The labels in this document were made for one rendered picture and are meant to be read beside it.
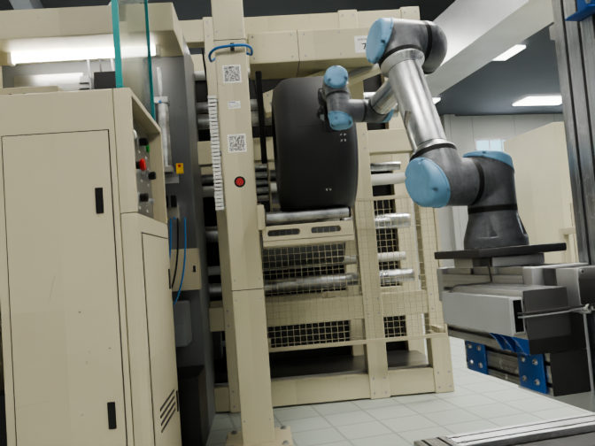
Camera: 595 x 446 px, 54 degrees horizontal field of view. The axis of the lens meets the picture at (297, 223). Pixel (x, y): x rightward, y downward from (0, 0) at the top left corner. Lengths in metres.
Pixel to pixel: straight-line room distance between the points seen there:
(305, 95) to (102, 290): 1.08
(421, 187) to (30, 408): 1.23
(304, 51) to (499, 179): 1.58
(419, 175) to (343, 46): 1.56
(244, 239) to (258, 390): 0.61
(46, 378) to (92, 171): 0.60
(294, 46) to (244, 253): 1.02
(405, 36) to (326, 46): 1.30
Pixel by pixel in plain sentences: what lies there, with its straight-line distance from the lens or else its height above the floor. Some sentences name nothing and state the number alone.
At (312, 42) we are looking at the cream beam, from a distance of 2.86.
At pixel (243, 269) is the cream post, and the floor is 0.70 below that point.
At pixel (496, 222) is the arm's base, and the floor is 0.78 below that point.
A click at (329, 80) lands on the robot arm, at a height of 1.28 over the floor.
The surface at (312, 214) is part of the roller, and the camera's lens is 2.34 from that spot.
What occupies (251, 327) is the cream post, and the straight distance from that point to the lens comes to 2.42.
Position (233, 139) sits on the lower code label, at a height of 1.24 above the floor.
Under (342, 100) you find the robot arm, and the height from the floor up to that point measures 1.22.
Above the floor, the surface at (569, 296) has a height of 0.62.
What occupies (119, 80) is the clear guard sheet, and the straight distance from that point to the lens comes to 1.86.
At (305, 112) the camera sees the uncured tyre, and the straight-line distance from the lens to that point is 2.28.
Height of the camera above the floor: 0.73
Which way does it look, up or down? 3 degrees up
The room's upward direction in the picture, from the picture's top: 4 degrees counter-clockwise
